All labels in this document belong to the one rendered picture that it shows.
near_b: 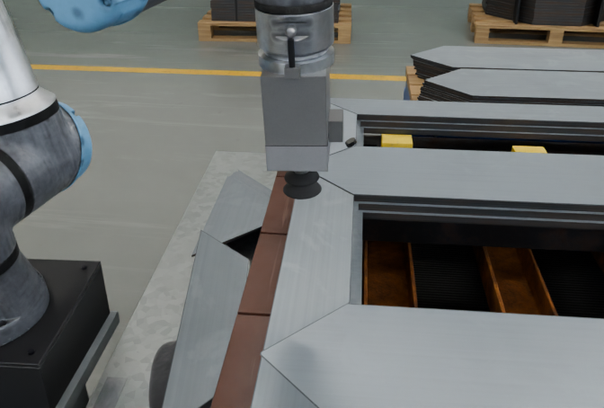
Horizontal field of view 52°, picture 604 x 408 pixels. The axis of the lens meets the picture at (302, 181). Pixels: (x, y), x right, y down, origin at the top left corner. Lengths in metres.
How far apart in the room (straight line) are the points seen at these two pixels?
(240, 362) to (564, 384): 0.33
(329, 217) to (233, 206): 0.33
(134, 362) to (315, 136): 0.47
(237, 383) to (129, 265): 1.70
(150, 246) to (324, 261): 1.67
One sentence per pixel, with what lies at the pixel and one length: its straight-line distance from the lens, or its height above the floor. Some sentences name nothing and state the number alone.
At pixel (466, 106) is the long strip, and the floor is 0.85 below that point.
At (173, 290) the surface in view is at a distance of 1.06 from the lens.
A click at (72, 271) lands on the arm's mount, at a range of 0.97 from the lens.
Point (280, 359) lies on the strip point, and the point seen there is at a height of 0.85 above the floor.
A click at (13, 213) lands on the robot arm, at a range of 0.86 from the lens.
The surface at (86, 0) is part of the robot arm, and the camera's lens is 0.50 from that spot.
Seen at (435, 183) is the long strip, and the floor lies 0.85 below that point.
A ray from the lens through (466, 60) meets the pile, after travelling 1.66.
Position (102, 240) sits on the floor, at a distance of 2.53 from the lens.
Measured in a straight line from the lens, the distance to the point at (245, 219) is 1.15.
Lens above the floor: 1.31
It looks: 28 degrees down
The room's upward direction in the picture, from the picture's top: straight up
